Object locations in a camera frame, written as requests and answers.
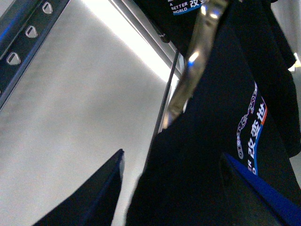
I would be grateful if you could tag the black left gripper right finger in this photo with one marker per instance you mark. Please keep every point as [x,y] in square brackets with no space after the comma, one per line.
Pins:
[253,202]

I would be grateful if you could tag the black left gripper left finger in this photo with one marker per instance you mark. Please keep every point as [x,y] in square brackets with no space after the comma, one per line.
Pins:
[94,202]

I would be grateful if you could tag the black printed t-shirt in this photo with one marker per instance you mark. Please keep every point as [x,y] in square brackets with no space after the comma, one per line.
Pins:
[245,104]

